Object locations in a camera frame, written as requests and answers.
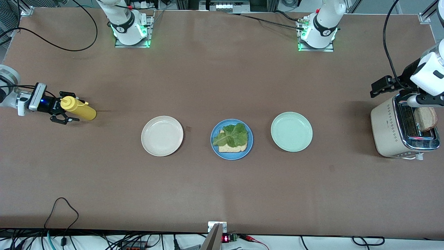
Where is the yellow squeeze bottle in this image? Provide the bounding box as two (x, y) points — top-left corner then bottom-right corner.
(60, 95), (97, 121)

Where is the brown bread slice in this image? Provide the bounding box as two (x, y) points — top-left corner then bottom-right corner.
(414, 106), (438, 132)
(219, 129), (248, 153)

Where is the green lettuce leaf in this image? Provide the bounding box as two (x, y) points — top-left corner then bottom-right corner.
(212, 123), (249, 147)

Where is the beige round plate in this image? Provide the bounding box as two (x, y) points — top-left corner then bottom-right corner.
(141, 116), (184, 157)

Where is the light green round plate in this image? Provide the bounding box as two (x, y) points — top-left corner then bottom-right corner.
(271, 111), (313, 152)

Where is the blue round plate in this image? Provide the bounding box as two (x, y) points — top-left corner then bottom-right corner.
(210, 119), (254, 160)

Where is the cream and chrome toaster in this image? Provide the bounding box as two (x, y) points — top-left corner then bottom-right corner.
(370, 94), (441, 161)

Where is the grey device with lights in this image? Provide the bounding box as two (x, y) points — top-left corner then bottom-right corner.
(199, 0), (250, 14)

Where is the white left camera mount block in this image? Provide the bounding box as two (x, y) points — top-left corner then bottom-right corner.
(410, 52), (444, 97)

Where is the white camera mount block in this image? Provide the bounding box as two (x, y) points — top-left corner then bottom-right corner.
(410, 52), (444, 97)
(14, 93), (31, 117)

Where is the white right camera mount block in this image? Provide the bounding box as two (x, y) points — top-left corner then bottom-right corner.
(14, 93), (31, 117)

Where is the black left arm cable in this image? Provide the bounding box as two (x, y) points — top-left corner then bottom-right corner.
(383, 0), (404, 89)

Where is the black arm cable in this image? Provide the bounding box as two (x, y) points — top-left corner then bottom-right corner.
(0, 0), (98, 101)
(383, 0), (404, 89)

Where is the aluminium frame corner bracket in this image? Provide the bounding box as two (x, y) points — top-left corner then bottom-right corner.
(419, 0), (444, 24)
(19, 0), (34, 16)

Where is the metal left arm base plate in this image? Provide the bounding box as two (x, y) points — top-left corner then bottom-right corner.
(298, 17), (334, 52)

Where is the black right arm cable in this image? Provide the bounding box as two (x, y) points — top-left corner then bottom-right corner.
(0, 0), (98, 101)

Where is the thin black looped cable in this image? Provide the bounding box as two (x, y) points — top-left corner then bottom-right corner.
(43, 197), (79, 243)

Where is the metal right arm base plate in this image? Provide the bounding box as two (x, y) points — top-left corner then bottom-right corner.
(114, 10), (155, 48)

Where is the black cable across table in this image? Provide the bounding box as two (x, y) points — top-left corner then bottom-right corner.
(227, 12), (306, 32)

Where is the coiled black cable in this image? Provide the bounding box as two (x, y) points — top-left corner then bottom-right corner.
(352, 236), (385, 246)

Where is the silver camera mounting bracket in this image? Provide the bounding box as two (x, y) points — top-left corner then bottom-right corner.
(200, 221), (228, 250)

